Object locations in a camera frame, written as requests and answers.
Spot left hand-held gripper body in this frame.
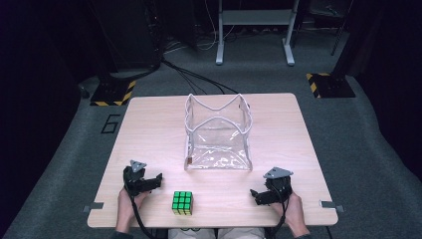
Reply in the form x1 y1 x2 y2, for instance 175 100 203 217
122 159 153 197

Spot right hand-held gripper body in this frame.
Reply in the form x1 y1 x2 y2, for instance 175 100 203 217
263 166 295 205

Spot green-faced puzzle cube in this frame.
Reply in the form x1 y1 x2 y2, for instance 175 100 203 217
171 190 194 217

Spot clear plastic bag white trim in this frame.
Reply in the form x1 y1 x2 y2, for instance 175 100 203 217
183 93 254 172

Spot person's right hand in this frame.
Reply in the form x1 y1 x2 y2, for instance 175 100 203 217
270 193 305 227

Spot person's left hand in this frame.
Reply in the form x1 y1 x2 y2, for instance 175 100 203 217
116 188 149 217

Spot person's light trousers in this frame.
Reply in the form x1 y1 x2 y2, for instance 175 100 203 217
167 227 267 239

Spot grey table edge clip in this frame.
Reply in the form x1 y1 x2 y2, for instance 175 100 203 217
318 199 345 214
83 201 105 214

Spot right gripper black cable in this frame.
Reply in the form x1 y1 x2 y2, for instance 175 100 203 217
267 183 289 239

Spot black base plate hazard tape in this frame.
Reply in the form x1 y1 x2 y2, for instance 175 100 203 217
305 72 357 100
90 79 137 108

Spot black floor cables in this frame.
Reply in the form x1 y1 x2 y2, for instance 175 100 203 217
161 59 239 97

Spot black stand post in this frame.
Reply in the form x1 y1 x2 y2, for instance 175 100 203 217
331 0 369 81

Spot white metal stand frame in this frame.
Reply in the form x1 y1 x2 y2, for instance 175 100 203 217
215 0 302 67

